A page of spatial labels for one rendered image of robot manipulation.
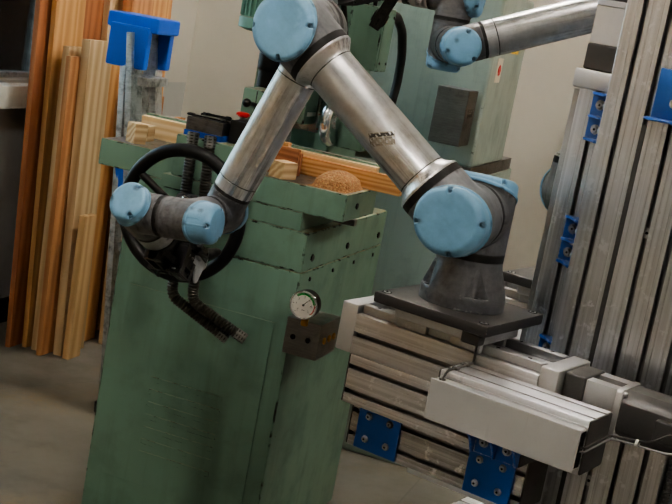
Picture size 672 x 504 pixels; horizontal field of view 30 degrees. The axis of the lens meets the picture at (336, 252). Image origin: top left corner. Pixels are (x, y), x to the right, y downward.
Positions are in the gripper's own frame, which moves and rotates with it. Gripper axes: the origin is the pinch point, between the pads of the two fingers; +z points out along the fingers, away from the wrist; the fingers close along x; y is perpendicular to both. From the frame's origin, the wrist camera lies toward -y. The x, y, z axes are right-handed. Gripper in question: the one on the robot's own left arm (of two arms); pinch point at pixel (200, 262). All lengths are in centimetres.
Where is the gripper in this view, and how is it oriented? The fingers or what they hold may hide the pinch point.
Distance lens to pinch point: 253.5
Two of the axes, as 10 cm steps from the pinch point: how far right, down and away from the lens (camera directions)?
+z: 2.5, 3.8, 8.9
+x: 9.3, 1.6, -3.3
